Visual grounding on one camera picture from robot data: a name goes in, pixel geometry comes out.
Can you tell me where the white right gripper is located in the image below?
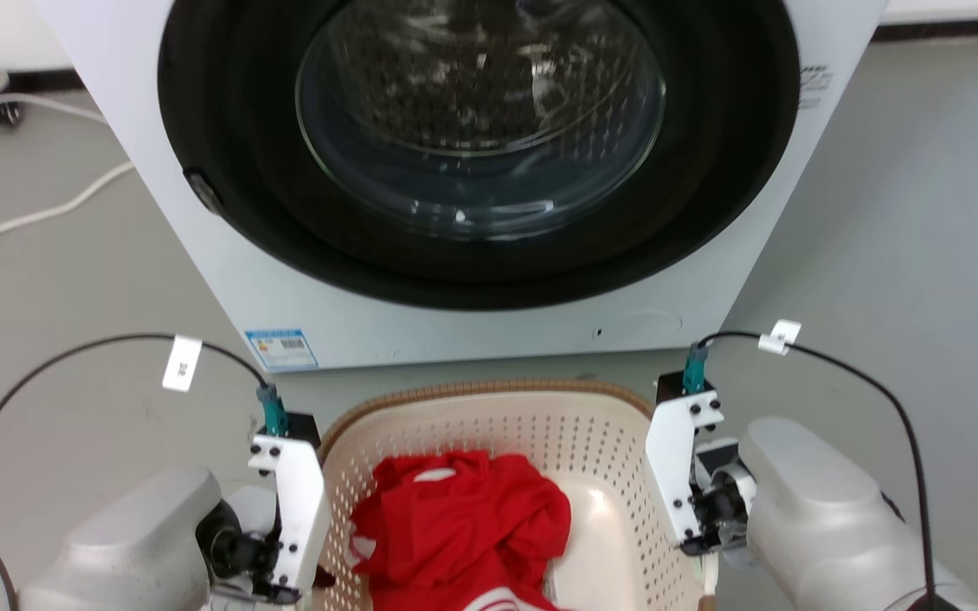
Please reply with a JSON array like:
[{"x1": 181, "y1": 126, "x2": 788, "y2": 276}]
[{"x1": 644, "y1": 391, "x2": 756, "y2": 557}]

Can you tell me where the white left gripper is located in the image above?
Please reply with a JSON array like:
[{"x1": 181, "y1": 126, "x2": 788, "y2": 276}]
[{"x1": 200, "y1": 434, "x2": 338, "y2": 606}]

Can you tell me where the cream perforated laundry basket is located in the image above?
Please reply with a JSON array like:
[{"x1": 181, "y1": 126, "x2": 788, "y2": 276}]
[{"x1": 319, "y1": 379, "x2": 717, "y2": 611}]

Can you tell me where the red garment with white stripes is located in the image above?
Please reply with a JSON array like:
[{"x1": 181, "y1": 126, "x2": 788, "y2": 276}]
[{"x1": 351, "y1": 451, "x2": 573, "y2": 611}]

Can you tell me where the blue energy label sticker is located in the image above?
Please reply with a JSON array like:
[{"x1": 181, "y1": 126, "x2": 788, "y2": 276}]
[{"x1": 244, "y1": 329, "x2": 319, "y2": 371}]

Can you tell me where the white front-load washing machine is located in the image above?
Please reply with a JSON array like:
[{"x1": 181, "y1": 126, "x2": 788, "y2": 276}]
[{"x1": 35, "y1": 0, "x2": 889, "y2": 373}]

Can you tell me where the white text sticker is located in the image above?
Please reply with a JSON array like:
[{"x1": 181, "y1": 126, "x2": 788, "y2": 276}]
[{"x1": 798, "y1": 64, "x2": 835, "y2": 109}]

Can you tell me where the black round washer door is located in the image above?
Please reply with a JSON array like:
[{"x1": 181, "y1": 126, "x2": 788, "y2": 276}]
[{"x1": 158, "y1": 0, "x2": 800, "y2": 311}]

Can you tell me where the teal right cable connector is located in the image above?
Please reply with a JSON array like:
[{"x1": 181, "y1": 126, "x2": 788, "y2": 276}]
[{"x1": 682, "y1": 342, "x2": 710, "y2": 396}]

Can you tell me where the teal cable connector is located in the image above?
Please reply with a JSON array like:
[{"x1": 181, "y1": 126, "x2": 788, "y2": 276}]
[
  {"x1": 256, "y1": 383, "x2": 289, "y2": 439},
  {"x1": 682, "y1": 342, "x2": 710, "y2": 396}
]

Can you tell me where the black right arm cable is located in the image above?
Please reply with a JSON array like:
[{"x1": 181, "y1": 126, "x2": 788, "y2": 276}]
[{"x1": 696, "y1": 329, "x2": 936, "y2": 611}]

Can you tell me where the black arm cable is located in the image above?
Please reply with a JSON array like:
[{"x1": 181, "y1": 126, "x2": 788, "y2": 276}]
[
  {"x1": 696, "y1": 329, "x2": 936, "y2": 611},
  {"x1": 0, "y1": 333, "x2": 273, "y2": 611}
]

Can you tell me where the white tag on right cable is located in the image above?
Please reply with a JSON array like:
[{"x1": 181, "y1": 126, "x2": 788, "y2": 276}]
[{"x1": 757, "y1": 319, "x2": 802, "y2": 356}]

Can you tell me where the white tag on cable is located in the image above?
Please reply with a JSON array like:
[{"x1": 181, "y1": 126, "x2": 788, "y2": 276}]
[
  {"x1": 161, "y1": 335, "x2": 204, "y2": 393},
  {"x1": 757, "y1": 319, "x2": 802, "y2": 356}
]

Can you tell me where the teal left cable connector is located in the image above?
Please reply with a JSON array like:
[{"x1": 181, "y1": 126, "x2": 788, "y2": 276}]
[{"x1": 256, "y1": 383, "x2": 289, "y2": 439}]

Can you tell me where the white tag on left cable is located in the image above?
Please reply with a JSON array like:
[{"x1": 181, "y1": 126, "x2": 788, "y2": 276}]
[{"x1": 161, "y1": 335, "x2": 204, "y2": 393}]

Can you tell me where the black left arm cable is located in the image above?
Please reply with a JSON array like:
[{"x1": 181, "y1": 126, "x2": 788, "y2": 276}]
[{"x1": 0, "y1": 333, "x2": 273, "y2": 611}]

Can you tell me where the thick white floor cable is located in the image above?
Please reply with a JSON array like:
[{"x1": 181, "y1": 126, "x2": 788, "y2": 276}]
[{"x1": 0, "y1": 161, "x2": 137, "y2": 261}]

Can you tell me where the thin white floor cable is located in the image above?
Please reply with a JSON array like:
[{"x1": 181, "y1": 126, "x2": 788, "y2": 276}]
[{"x1": 0, "y1": 92, "x2": 110, "y2": 152}]

